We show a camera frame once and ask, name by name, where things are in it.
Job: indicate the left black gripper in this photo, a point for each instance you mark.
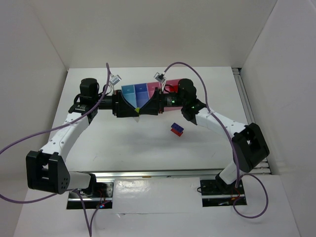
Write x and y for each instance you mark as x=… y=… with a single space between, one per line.
x=117 y=103

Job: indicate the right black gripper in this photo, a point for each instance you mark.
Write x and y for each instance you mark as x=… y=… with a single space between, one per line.
x=160 y=101

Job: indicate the red lego brick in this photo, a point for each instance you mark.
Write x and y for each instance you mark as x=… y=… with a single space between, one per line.
x=171 y=88

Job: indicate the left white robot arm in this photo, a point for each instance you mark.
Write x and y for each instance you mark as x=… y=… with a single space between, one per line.
x=46 y=168

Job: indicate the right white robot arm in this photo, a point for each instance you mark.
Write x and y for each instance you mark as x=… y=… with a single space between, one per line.
x=199 y=114

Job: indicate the dark blue bin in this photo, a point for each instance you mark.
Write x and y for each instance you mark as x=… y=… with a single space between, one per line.
x=142 y=95

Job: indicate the light blue bin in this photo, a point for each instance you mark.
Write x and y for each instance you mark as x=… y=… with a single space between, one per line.
x=129 y=94

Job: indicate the small pink bin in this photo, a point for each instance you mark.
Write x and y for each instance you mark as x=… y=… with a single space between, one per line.
x=151 y=88

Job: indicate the large pink bin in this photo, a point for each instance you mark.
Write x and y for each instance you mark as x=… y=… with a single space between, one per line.
x=171 y=82

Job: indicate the blue lego brick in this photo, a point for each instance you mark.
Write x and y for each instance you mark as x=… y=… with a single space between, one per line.
x=177 y=127

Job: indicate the red lego under blue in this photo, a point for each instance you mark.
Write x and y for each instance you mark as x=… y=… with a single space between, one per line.
x=176 y=132

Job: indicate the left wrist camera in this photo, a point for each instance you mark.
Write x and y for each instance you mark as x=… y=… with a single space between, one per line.
x=115 y=79

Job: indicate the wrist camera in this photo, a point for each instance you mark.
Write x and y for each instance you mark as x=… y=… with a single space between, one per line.
x=160 y=77
x=115 y=79

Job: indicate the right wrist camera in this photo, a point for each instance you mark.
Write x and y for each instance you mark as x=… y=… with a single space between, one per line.
x=160 y=77

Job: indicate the aluminium front rail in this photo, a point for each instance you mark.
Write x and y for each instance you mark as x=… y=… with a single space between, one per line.
x=111 y=175

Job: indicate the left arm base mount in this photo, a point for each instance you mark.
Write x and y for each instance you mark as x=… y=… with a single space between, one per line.
x=102 y=197

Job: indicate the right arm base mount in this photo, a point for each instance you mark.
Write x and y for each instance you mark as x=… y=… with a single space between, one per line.
x=212 y=196

